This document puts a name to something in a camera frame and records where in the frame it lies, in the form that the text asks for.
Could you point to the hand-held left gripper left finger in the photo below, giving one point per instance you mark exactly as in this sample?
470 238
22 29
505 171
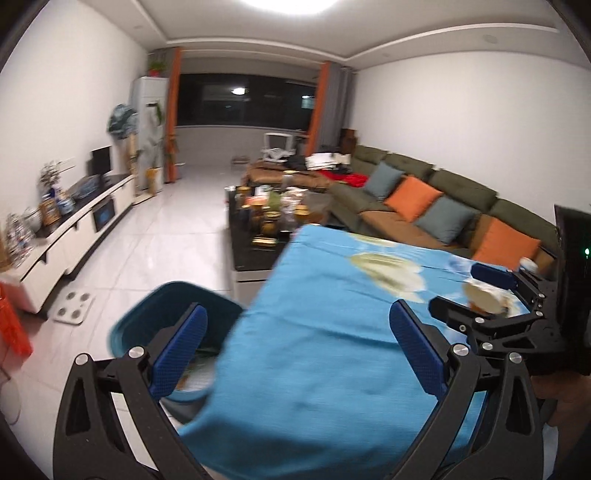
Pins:
181 350

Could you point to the orange bag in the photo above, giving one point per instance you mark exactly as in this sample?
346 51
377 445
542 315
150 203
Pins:
13 323

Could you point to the orange and grey curtain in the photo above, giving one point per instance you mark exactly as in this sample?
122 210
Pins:
173 115
325 106

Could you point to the red cloth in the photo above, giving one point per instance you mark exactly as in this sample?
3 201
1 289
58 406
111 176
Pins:
351 179

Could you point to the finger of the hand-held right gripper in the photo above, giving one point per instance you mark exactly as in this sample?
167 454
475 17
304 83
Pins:
494 275
457 314

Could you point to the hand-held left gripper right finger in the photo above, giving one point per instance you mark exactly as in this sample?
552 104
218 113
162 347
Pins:
415 350

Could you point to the fan with patterned cover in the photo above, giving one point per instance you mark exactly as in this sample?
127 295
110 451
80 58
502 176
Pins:
122 121

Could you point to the tall potted plant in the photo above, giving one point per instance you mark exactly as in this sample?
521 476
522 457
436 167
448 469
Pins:
154 177

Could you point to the person's right forearm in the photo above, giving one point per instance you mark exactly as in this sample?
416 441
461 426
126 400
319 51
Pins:
575 454

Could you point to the dark wooden box stack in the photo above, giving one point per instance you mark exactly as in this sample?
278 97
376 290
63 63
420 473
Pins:
349 140

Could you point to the dark window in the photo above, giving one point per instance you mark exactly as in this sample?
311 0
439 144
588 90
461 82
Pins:
249 99

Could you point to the teal trash bin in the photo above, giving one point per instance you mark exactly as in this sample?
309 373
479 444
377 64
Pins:
138 318

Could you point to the black coffee table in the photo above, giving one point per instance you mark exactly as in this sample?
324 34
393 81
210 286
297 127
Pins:
249 258

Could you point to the large grey-blue cushion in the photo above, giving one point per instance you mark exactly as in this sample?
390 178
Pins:
445 220

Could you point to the white office chair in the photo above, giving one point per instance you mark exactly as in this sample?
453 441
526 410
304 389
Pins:
278 145

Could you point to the black monitor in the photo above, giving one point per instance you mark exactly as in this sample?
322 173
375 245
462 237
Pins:
100 160

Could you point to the small green potted plant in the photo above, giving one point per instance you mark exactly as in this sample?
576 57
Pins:
157 68

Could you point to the white standing air conditioner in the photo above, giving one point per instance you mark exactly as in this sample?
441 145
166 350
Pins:
147 124

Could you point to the white long cabinet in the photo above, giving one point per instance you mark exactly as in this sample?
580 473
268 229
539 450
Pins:
60 240

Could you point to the small grey-blue cushion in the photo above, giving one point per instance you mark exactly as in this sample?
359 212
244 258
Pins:
383 181

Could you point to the white bathroom scale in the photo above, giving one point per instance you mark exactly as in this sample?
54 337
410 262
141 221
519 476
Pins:
74 307

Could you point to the pile of clothes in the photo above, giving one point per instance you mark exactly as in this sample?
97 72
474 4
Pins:
318 160

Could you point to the round ceiling light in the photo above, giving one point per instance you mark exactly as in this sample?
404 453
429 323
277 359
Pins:
291 2

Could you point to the person's right hand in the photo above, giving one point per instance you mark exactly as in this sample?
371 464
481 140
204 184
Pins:
570 397

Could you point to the green corner sofa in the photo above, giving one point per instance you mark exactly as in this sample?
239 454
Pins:
461 184

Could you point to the blue floral blanket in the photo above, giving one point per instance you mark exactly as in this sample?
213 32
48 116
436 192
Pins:
323 332

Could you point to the group of jars and bottles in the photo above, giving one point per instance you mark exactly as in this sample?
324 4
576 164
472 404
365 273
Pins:
277 207

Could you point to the orange cushion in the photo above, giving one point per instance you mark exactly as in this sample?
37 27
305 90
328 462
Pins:
412 198
505 242

